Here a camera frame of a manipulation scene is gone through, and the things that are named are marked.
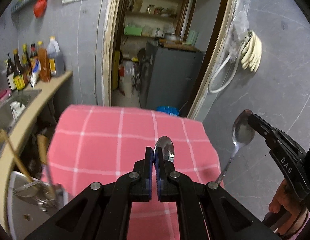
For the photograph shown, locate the small steel spoon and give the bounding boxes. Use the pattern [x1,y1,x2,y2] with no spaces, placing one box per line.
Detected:
[153,136,175,163]

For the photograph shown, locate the red plastic bag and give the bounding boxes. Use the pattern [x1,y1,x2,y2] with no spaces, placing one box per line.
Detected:
[34,0,48,18]

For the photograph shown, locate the orange sauce bottle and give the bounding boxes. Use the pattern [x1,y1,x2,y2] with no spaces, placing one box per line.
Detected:
[37,41,51,82]

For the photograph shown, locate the wooden countertop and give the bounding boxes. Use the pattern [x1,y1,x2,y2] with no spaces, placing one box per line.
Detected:
[0,70,73,233]

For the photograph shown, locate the cream rubber gloves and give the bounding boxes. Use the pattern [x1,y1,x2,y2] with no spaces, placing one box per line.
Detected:
[241,30,262,73]

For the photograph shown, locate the grey cabinet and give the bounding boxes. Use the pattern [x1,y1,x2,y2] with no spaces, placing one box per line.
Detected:
[139,42,204,110]

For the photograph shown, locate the white hose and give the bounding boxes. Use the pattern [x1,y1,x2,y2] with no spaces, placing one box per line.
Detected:
[208,37,251,94]

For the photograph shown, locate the large steel spoon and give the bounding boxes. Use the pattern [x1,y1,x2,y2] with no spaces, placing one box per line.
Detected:
[215,109,255,185]

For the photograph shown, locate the dark soy sauce bottle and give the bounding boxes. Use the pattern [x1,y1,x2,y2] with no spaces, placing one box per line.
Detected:
[6,49,29,91]

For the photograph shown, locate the steel sink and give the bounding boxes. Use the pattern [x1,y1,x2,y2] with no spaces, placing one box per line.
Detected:
[0,89,42,157]

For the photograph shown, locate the green box on shelf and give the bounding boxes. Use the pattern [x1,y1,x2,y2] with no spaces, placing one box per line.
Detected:
[124,26,143,36]

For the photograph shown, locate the clear jug dark liquid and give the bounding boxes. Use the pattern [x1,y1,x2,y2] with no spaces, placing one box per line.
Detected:
[47,36,65,77]

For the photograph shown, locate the white utensil container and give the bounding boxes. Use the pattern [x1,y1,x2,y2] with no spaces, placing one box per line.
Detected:
[7,171,70,239]

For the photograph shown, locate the wooden spatula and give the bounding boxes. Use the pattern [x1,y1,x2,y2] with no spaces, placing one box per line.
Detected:
[0,129,33,183]

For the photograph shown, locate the pink checkered tablecloth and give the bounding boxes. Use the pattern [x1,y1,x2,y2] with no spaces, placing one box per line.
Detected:
[41,104,225,240]

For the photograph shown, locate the right hand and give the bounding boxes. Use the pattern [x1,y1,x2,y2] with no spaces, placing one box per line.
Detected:
[268,179,308,236]

